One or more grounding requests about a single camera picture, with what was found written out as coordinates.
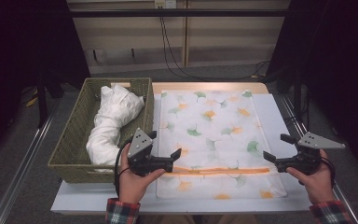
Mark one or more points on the person's left hand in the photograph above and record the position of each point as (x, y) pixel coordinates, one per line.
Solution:
(133, 186)

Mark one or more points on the yellow tape strip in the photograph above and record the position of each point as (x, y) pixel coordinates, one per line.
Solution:
(31, 101)

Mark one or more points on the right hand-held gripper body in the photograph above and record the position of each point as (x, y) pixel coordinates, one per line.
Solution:
(307, 158)

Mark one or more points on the white wall outlet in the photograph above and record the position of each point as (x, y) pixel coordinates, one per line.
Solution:
(165, 3)

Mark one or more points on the green woven basket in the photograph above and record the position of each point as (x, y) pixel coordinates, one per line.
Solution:
(74, 130)

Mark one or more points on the person's right hand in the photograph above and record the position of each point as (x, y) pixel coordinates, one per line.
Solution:
(320, 186)

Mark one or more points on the leaf print pillowcase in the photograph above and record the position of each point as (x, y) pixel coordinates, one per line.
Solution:
(217, 124)

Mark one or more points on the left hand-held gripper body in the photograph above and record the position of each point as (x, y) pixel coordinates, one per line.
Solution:
(140, 146)

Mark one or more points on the black horizontal bar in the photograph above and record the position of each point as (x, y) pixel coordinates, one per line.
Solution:
(214, 13)

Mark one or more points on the black metal stand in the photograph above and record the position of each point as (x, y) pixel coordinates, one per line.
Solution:
(42, 102)

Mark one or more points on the white pillow insert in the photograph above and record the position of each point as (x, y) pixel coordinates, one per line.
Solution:
(112, 118)

